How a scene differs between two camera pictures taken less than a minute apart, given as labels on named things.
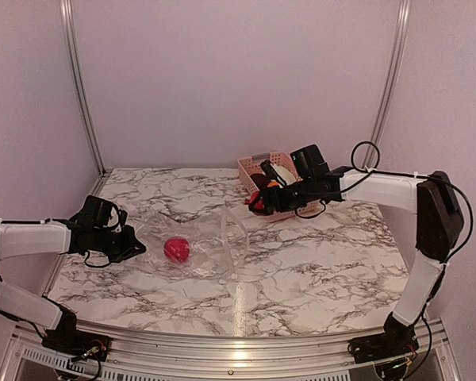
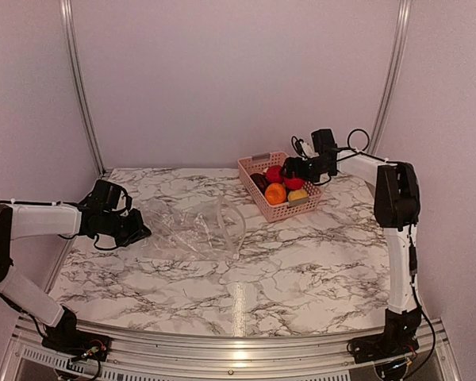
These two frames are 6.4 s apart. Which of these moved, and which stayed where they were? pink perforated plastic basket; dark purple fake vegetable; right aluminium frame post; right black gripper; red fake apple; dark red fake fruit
Moved: right black gripper; red fake apple; dark red fake fruit
Stayed: pink perforated plastic basket; right aluminium frame post; dark purple fake vegetable
